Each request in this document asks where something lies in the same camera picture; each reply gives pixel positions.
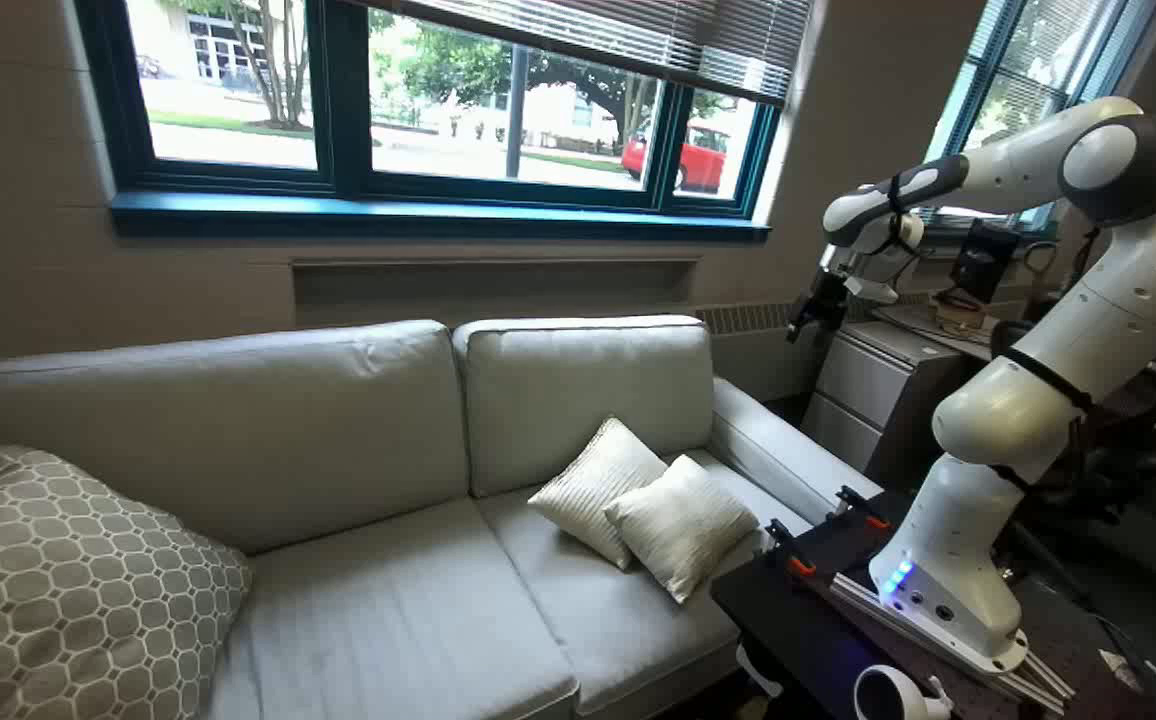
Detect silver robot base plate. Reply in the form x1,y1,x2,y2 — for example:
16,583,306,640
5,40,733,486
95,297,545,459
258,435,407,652
823,569,1079,714

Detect grey fabric sofa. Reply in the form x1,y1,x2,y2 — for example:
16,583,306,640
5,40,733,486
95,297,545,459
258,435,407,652
0,312,890,720

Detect white VR controller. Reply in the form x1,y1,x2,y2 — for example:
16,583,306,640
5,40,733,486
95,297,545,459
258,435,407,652
849,659,956,720

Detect black electronics box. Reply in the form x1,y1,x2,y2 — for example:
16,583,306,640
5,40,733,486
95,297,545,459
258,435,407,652
950,225,1022,305

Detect blue framed narrow window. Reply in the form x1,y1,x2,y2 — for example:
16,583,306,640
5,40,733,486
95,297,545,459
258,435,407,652
924,0,1156,244

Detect lattice patterned pillow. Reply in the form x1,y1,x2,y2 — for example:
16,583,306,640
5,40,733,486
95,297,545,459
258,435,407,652
0,438,258,720

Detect grey window blinds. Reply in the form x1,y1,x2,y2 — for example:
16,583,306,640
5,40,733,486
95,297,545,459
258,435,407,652
372,0,822,105

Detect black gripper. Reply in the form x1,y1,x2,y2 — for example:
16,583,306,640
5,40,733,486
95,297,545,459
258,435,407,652
789,267,860,342

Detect black orange clamp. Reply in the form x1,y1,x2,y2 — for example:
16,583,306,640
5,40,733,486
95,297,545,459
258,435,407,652
833,485,902,541
768,516,827,583

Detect blue framed wide window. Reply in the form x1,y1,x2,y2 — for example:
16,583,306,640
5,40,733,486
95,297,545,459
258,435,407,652
73,0,794,244

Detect black robot table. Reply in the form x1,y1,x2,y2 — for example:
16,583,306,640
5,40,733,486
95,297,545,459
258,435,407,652
708,485,1156,720

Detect grey metal cabinet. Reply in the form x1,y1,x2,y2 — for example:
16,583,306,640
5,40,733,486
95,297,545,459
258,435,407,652
800,317,968,492

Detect cream striped pillow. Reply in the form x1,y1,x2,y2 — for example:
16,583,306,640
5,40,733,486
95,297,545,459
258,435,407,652
602,451,768,606
526,417,671,572

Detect red car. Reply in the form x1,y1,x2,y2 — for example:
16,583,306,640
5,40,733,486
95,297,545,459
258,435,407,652
616,123,733,194

